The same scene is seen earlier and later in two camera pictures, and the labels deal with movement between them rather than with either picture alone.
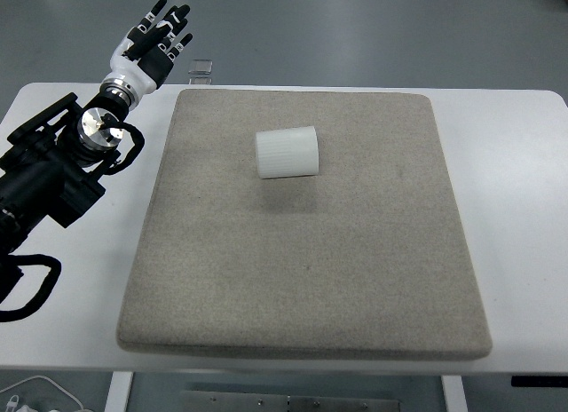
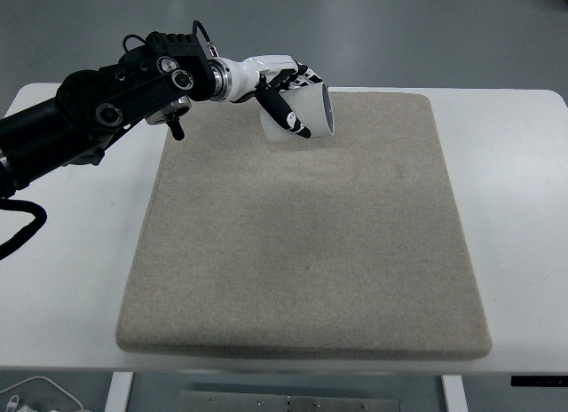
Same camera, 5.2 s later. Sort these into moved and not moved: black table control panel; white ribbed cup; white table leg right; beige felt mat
Moved: white ribbed cup
Not moved: black table control panel; white table leg right; beige felt mat
